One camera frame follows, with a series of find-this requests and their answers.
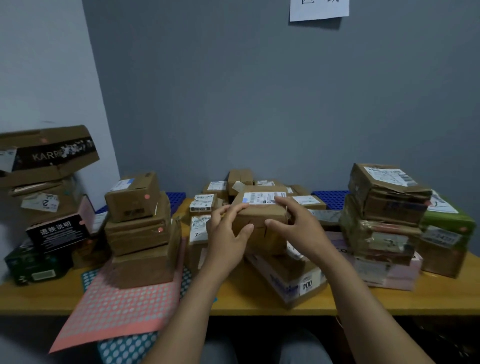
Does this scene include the person's left hand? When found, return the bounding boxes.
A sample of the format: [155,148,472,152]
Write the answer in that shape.
[204,202,255,282]

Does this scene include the person's right hand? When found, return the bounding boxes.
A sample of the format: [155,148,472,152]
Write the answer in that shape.
[264,195,335,263]

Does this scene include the small tall box white labels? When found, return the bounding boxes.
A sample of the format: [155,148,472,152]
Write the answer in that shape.
[187,214,213,275]

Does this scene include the box marked 3-3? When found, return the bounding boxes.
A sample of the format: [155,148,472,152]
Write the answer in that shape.
[247,241,323,288]

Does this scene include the box marked 6-1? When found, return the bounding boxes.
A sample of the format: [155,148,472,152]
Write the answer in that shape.
[230,185,290,256]

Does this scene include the box with 004 label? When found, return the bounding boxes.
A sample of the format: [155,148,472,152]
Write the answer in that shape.
[245,254,328,310]

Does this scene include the taped box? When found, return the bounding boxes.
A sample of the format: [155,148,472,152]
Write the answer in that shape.
[339,194,423,266]

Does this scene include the box of stack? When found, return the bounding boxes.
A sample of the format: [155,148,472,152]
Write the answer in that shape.
[110,217,183,290]
[347,163,433,227]
[104,191,172,257]
[104,171,161,224]

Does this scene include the large pink box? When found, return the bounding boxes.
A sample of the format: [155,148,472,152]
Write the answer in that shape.
[326,231,424,292]

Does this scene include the pink dot sticker sheet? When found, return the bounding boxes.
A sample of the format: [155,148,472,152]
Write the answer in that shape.
[48,236,187,354]

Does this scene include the teal sticker sheet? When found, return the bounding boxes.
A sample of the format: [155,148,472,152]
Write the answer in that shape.
[81,266,218,364]

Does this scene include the light green parcel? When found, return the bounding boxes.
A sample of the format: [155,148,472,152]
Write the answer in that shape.
[419,189,477,248]

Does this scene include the black and pink box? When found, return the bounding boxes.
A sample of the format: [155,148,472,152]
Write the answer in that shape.
[25,194,97,254]

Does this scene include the dark green box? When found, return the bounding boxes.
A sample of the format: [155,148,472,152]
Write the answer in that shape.
[4,239,74,287]

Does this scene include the box with black KARRIE band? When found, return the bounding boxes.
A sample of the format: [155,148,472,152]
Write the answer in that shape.
[0,124,100,188]

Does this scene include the person's left forearm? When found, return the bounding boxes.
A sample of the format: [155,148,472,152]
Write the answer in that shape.
[142,269,226,364]

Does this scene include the person's right forearm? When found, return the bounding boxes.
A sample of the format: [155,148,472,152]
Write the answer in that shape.
[322,254,436,364]

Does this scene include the person's grey trousers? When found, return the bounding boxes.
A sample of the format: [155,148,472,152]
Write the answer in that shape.
[200,333,333,364]

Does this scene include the blue plastic grid pallet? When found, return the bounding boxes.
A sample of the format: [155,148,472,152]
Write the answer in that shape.
[311,190,350,211]
[95,191,187,218]

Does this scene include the white paper on wall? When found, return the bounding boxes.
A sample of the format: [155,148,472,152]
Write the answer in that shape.
[289,0,350,23]

